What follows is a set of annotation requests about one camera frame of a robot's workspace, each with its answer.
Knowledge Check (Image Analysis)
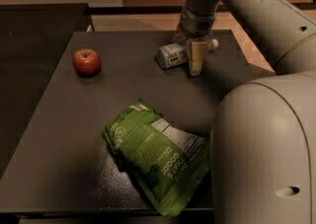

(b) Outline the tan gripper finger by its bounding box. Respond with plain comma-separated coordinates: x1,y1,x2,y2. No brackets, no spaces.
187,37,208,76
173,25,188,44

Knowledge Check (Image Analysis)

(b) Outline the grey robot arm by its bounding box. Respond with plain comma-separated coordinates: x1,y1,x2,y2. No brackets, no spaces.
177,0,316,224

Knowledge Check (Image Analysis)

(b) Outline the red apple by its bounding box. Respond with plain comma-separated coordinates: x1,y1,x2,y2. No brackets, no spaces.
72,48,102,77

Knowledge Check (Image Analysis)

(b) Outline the green chip bag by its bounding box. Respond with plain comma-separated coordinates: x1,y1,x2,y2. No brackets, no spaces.
102,100,209,217

